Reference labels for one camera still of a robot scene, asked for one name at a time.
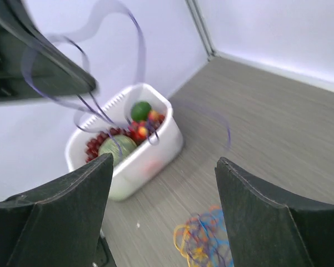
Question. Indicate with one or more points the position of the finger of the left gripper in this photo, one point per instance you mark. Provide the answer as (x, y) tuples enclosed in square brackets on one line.
[(30, 65)]

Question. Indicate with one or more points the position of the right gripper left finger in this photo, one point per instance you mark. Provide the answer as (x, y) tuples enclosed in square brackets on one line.
[(58, 223)]

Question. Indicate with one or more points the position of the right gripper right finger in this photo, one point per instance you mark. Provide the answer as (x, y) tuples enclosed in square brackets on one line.
[(270, 226)]

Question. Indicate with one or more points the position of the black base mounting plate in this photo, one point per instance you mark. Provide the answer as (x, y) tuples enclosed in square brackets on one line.
[(103, 256)]

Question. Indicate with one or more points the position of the red grape bunch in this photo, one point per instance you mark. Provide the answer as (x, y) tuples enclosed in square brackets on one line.
[(93, 145)]

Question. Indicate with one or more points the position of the green netted melon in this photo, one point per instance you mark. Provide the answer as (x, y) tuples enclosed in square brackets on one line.
[(119, 146)]

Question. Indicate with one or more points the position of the small peach fruits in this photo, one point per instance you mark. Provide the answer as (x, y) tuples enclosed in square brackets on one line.
[(141, 130)]

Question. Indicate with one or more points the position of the green lime fruit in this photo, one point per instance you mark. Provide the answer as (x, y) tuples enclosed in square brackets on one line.
[(140, 111)]

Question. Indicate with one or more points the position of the white plastic fruit basket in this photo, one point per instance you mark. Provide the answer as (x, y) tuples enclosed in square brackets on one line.
[(150, 156)]

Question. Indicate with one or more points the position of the aluminium frame rail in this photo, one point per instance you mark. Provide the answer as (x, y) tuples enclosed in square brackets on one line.
[(201, 27)]

